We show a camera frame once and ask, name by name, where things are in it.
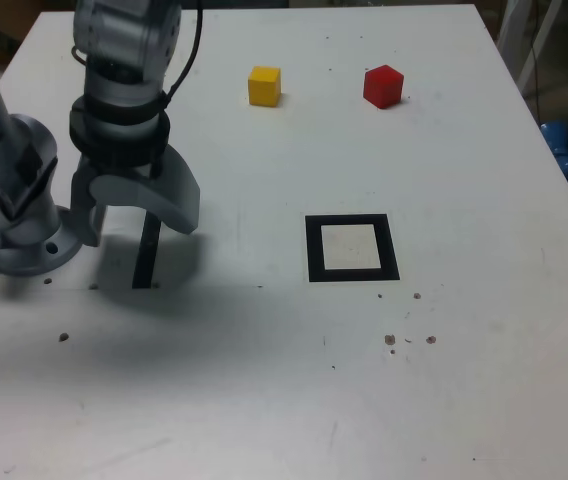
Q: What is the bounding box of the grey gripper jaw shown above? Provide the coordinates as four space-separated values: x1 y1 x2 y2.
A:
70 157 109 249
87 146 202 236

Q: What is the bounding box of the yellow cube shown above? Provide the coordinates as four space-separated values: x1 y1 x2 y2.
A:
247 65 283 108

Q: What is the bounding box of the red cube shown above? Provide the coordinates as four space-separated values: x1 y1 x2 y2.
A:
362 64 405 110

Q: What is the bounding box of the black tape square outline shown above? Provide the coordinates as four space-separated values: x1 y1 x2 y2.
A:
304 213 401 284

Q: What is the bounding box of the black tape strip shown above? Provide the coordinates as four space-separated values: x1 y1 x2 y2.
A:
131 212 163 290

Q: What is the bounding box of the blue round object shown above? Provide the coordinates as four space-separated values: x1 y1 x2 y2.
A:
539 119 568 176

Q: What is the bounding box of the white metal frame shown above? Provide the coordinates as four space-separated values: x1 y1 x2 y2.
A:
496 0 568 96

